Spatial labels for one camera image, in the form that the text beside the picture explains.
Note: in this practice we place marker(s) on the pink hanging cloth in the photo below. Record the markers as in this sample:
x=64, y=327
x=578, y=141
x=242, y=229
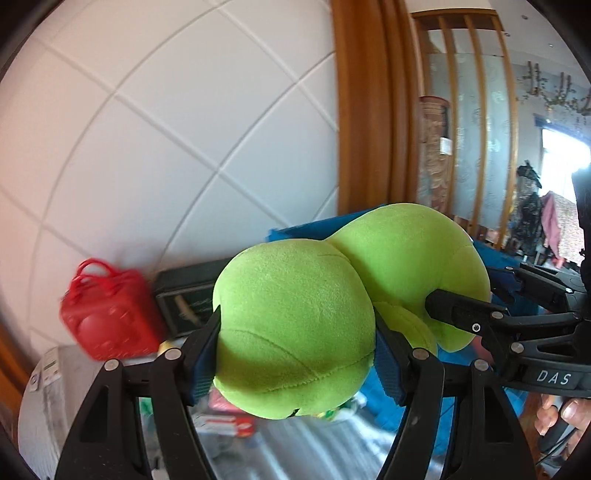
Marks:
x=550, y=221

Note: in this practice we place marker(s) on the wooden slat glass partition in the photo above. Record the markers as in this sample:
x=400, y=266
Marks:
x=480, y=138

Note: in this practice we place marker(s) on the branch wall decoration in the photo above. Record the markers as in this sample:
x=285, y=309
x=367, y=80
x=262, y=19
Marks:
x=558, y=92

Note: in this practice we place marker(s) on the black hanging garment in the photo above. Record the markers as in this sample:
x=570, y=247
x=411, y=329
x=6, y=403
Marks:
x=528, y=217

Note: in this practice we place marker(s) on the wooden door frame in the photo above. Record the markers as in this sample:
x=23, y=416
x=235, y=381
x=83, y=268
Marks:
x=369, y=115

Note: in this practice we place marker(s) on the person's right hand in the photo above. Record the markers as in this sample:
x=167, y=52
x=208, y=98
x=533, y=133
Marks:
x=575, y=413

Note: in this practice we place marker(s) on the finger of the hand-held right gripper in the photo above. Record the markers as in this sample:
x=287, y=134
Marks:
x=510, y=282
x=461, y=314

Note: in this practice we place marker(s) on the blue plastic crate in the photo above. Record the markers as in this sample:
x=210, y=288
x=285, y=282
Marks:
x=300, y=233

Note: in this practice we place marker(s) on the white ribbed appliance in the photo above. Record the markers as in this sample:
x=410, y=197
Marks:
x=51, y=415

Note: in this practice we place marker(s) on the red white packet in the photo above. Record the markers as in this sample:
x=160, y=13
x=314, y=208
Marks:
x=231, y=422

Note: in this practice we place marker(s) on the red handbag-shaped box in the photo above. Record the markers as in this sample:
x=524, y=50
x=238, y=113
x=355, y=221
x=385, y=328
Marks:
x=115, y=314

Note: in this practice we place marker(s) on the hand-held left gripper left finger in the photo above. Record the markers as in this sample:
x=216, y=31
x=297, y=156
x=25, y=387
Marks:
x=203, y=369

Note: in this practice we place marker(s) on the dark green gift box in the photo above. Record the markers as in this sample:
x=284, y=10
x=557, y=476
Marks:
x=184, y=295

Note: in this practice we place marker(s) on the window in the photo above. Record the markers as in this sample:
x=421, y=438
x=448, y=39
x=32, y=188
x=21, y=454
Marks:
x=563, y=157

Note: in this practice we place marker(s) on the light green plush toy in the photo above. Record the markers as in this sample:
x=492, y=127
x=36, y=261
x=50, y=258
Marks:
x=295, y=323

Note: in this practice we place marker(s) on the rolled patterned carpet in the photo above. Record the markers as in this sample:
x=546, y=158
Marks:
x=434, y=157

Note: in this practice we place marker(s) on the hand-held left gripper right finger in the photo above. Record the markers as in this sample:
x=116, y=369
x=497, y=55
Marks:
x=390, y=369

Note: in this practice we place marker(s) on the patterned hanging blanket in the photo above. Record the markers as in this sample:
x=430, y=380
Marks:
x=570, y=230

